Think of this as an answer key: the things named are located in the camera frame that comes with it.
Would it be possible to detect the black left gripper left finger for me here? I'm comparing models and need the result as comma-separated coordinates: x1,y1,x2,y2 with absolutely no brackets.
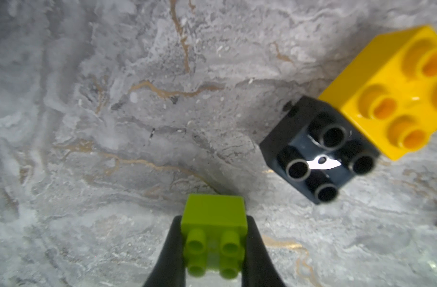
143,215,186,287

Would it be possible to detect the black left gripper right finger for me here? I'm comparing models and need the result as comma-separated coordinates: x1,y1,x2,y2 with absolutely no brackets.
241,215,286,287

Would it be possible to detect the lime green square brick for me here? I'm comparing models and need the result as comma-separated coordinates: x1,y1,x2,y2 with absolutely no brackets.
181,194,248,279

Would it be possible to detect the black square brick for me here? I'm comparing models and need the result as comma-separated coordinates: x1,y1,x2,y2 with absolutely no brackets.
259,96,380,204

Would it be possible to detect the yellow square brick left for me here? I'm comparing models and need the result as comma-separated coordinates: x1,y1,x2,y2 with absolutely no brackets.
319,25,437,160

